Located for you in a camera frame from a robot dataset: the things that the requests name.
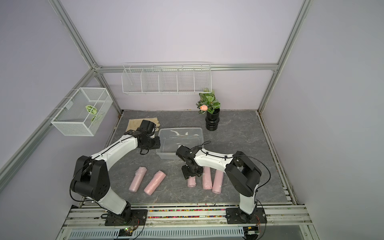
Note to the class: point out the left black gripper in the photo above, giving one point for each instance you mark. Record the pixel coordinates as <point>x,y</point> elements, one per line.
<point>157,145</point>

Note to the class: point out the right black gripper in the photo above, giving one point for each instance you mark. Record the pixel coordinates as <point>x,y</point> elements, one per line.
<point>185,173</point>

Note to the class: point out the clear plastic storage box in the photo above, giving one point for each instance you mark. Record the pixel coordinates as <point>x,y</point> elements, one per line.
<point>173,138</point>

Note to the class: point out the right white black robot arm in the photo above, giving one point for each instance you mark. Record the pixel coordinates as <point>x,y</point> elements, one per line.
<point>244,175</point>

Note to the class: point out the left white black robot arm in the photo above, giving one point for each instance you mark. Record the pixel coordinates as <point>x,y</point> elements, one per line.
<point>91,175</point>

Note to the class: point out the beige work glove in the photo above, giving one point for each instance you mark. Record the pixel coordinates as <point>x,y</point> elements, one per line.
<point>134,124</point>

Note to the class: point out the green leaf in basket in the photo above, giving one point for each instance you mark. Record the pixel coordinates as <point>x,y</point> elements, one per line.
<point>91,110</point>

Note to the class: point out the potted plant black pot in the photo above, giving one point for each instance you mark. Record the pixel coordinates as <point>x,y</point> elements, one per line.
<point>209,105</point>

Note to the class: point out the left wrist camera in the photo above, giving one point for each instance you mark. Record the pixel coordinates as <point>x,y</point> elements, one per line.
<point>147,127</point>

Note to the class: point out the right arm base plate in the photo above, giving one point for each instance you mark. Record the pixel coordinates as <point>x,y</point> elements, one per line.
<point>237,216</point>

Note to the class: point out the long white wire shelf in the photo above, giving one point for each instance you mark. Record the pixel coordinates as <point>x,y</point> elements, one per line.
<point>167,78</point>

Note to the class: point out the white wire basket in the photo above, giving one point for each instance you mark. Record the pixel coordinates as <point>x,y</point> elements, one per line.
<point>73,118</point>

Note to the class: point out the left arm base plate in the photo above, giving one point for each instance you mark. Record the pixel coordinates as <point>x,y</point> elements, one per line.
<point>133,217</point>

